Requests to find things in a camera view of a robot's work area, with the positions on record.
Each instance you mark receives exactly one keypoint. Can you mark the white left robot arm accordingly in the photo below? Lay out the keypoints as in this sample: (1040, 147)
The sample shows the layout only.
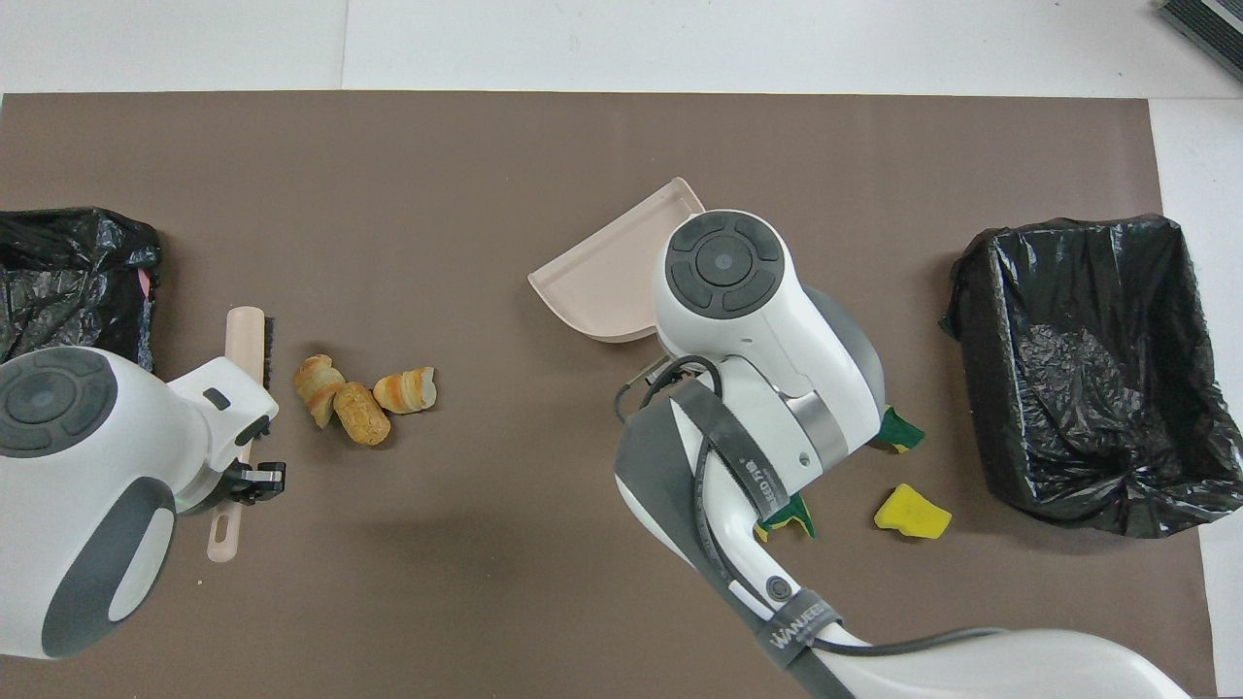
(87, 505)

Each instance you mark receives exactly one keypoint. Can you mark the beige plastic dustpan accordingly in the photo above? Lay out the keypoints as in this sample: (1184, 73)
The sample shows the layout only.
(602, 282)

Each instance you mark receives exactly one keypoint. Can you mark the striped croissant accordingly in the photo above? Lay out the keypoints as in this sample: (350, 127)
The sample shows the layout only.
(316, 383)
(406, 391)

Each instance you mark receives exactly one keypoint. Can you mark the brown table mat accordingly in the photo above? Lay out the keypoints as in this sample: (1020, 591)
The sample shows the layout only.
(486, 194)

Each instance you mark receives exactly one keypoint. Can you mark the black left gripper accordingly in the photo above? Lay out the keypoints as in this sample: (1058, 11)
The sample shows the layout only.
(254, 430)

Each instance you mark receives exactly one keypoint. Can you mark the dark ribbed panel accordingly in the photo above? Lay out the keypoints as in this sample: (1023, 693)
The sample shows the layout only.
(1209, 29)

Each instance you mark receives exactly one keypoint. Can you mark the brown bread roll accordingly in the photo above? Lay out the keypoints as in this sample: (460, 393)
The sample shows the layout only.
(362, 415)

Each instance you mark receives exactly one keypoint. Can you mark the black bag lined bin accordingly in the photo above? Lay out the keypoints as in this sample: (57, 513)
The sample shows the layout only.
(1088, 388)
(68, 282)

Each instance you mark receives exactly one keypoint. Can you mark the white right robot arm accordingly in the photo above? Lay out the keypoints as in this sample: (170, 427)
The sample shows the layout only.
(777, 340)

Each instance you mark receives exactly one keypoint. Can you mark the green yellow sponge piece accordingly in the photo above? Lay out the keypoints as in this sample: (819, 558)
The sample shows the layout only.
(791, 519)
(901, 432)

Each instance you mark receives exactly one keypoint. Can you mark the beige hand brush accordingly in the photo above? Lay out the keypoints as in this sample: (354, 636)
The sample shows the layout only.
(245, 340)

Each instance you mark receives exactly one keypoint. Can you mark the all yellow sponge piece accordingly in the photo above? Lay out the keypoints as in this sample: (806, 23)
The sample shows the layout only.
(913, 512)

